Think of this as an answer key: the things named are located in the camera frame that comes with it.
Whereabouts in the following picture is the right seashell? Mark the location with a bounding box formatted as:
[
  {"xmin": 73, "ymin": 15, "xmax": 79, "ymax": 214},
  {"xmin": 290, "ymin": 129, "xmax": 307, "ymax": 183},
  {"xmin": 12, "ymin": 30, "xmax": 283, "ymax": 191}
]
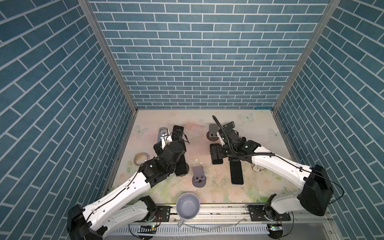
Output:
[{"xmin": 252, "ymin": 164, "xmax": 265, "ymax": 173}]

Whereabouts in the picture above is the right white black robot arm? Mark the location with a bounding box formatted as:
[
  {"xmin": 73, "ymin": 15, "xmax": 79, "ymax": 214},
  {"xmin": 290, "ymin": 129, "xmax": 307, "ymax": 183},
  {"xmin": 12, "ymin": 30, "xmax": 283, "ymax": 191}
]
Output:
[{"xmin": 218, "ymin": 131, "xmax": 334, "ymax": 221}]

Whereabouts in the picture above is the grey round phone stand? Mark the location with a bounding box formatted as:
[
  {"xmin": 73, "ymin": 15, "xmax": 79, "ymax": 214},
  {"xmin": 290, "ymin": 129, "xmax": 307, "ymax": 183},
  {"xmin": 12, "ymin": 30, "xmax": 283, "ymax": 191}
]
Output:
[{"xmin": 192, "ymin": 166, "xmax": 207, "ymax": 188}]

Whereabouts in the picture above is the circuit board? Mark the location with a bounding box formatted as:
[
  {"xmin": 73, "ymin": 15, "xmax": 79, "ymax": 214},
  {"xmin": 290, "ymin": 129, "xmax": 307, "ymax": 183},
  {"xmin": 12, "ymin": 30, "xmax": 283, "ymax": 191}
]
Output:
[
  {"xmin": 267, "ymin": 224, "xmax": 284, "ymax": 232},
  {"xmin": 138, "ymin": 226, "xmax": 158, "ymax": 235}
]

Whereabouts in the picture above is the left circuit board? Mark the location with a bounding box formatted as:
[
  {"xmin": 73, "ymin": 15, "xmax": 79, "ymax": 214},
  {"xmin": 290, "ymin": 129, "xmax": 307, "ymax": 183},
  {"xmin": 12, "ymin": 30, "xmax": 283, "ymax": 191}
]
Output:
[{"xmin": 138, "ymin": 226, "xmax": 158, "ymax": 235}]

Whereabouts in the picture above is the right circuit board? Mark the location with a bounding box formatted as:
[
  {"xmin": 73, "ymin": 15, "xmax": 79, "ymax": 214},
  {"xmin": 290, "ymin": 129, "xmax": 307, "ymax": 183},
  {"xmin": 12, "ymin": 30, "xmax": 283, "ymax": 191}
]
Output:
[{"xmin": 267, "ymin": 224, "xmax": 284, "ymax": 232}]

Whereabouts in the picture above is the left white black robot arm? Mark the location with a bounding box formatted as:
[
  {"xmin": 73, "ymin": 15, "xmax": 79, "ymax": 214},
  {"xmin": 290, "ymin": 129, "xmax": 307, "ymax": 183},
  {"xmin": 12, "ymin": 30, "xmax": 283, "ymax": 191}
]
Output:
[{"xmin": 67, "ymin": 140, "xmax": 186, "ymax": 240}]

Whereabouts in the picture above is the blue fabric cylinder speaker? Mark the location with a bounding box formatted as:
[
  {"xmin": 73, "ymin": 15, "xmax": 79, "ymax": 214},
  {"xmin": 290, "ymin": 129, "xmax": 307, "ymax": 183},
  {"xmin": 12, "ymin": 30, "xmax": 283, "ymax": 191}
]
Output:
[{"xmin": 158, "ymin": 127, "xmax": 169, "ymax": 142}]

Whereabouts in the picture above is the black phone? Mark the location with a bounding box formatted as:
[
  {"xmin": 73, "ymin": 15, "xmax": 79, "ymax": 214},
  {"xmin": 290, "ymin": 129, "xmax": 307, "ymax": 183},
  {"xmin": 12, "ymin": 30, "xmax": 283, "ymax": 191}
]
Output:
[
  {"xmin": 175, "ymin": 155, "xmax": 190, "ymax": 177},
  {"xmin": 210, "ymin": 144, "xmax": 225, "ymax": 165},
  {"xmin": 230, "ymin": 161, "xmax": 244, "ymax": 185},
  {"xmin": 172, "ymin": 125, "xmax": 185, "ymax": 144}
]

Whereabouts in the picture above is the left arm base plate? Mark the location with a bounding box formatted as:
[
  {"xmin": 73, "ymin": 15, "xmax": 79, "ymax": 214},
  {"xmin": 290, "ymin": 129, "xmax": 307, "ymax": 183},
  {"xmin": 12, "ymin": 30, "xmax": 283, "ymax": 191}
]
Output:
[{"xmin": 143, "ymin": 206, "xmax": 172, "ymax": 223}]

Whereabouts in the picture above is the wooden base phone stand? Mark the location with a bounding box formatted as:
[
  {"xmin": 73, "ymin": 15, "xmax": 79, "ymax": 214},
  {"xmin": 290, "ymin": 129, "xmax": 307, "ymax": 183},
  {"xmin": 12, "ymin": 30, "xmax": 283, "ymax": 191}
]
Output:
[{"xmin": 207, "ymin": 124, "xmax": 220, "ymax": 142}]

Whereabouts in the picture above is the white cable duct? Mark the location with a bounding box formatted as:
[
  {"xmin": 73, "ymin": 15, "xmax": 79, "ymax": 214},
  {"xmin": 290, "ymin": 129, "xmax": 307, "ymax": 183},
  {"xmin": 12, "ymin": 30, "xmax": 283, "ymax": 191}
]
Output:
[{"xmin": 112, "ymin": 224, "xmax": 270, "ymax": 237}]

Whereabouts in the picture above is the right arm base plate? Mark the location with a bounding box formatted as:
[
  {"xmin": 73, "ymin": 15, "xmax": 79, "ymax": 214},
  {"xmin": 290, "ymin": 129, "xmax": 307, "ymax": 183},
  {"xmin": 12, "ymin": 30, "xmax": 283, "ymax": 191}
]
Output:
[{"xmin": 246, "ymin": 204, "xmax": 292, "ymax": 222}]

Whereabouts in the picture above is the aluminium front rail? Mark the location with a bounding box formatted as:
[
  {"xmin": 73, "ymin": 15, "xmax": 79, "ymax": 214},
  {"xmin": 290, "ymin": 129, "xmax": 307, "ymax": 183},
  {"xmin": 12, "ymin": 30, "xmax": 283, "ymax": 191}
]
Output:
[{"xmin": 80, "ymin": 202, "xmax": 340, "ymax": 240}]

